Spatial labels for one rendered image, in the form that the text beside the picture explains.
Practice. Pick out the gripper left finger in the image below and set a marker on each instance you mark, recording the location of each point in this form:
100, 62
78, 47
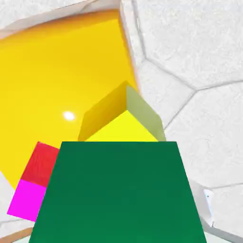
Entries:
17, 238

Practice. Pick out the small yellow cube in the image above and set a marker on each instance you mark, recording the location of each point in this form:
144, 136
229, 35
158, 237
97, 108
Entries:
121, 127

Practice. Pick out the small green cube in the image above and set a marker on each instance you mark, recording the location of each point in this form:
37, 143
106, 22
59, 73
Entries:
117, 193

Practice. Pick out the large yellow box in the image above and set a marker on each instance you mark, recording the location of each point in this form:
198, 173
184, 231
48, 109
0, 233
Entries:
49, 76

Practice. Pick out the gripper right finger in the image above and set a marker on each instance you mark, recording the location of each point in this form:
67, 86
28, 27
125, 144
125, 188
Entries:
206, 212

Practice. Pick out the small magenta cube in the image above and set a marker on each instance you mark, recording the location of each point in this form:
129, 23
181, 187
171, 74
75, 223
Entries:
30, 195

